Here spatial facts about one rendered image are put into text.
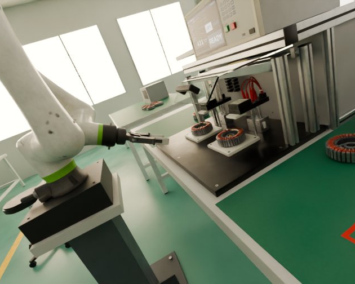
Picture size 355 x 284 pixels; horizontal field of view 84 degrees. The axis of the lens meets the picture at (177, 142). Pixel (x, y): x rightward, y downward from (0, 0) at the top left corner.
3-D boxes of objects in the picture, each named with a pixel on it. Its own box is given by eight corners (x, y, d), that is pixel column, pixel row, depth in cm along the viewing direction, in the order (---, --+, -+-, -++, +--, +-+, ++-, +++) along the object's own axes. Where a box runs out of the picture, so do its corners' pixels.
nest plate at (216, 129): (198, 142, 93) (196, 140, 92) (185, 137, 106) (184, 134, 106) (223, 129, 97) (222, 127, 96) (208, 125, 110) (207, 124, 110)
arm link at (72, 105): (-12, 81, 66) (7, 59, 63) (1, 67, 74) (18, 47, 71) (84, 136, 90) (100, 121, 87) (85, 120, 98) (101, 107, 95)
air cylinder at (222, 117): (226, 125, 101) (223, 115, 99) (218, 123, 108) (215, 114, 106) (234, 121, 103) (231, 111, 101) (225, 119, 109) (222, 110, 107)
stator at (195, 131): (198, 138, 95) (196, 131, 93) (189, 134, 105) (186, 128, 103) (217, 128, 97) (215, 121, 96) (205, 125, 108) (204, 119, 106)
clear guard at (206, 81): (206, 105, 51) (200, 83, 49) (174, 102, 73) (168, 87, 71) (295, 64, 60) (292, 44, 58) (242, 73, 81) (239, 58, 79)
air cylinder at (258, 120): (261, 133, 79) (258, 120, 77) (248, 130, 86) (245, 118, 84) (271, 127, 81) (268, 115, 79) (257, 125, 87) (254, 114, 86)
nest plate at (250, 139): (229, 156, 71) (228, 154, 70) (207, 147, 85) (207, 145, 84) (260, 139, 75) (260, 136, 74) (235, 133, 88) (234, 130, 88)
